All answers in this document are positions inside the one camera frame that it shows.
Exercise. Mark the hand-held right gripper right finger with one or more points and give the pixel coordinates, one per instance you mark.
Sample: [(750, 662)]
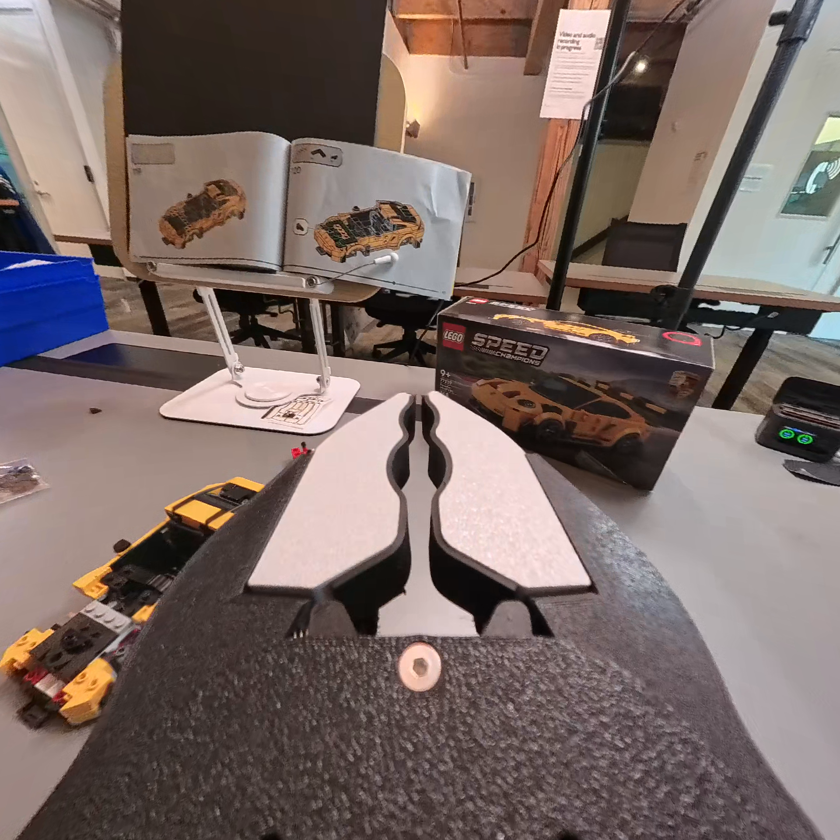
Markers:
[(505, 518)]

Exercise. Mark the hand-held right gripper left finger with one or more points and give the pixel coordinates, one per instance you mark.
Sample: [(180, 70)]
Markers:
[(341, 512)]

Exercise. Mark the yellow lego car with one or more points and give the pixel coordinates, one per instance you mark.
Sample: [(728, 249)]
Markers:
[(197, 508)]

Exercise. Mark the white book stand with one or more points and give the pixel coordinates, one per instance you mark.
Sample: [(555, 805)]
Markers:
[(216, 400)]

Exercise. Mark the clear plastic bag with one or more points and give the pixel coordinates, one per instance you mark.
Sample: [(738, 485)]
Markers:
[(19, 479)]

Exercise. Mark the instruction booklet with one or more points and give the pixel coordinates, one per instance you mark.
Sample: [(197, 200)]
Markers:
[(216, 197)]

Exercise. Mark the red lego minifigure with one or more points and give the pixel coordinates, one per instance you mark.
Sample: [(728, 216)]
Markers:
[(300, 451)]

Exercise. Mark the black lego set box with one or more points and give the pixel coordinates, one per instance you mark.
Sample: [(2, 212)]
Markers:
[(558, 394)]

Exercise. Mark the sticker sheet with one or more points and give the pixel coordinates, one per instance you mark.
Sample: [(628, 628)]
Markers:
[(295, 412)]

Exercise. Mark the short wooden desk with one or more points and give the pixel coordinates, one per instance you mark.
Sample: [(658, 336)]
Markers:
[(499, 285)]

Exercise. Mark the black charger with green lights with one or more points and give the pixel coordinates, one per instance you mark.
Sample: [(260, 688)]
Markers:
[(797, 420)]

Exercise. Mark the long wooden desk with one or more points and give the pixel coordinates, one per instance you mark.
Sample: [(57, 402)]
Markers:
[(754, 289)]

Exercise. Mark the blue plastic bin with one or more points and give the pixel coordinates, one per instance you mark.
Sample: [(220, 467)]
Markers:
[(46, 308)]

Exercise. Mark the black stand pole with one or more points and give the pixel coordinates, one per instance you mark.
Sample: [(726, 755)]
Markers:
[(748, 151), (590, 151)]

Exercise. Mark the white paper sign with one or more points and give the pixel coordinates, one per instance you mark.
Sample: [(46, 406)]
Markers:
[(574, 65)]

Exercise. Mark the wooden post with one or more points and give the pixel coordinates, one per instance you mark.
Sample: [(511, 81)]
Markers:
[(551, 197)]

